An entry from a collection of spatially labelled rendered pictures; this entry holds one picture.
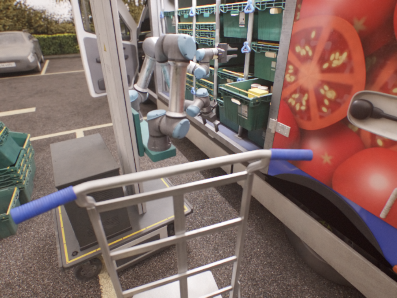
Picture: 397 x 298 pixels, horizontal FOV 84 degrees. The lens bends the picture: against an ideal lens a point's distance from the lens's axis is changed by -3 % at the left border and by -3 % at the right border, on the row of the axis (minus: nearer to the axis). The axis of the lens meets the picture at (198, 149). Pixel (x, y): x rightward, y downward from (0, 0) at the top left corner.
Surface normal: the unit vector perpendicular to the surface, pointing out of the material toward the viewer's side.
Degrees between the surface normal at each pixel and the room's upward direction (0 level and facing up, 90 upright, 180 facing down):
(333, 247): 90
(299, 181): 90
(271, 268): 0
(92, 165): 0
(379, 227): 90
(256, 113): 93
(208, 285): 0
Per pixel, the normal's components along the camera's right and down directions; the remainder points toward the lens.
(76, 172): 0.00, -0.88
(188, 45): 0.84, 0.14
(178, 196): 0.33, 0.46
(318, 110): -0.88, 0.23
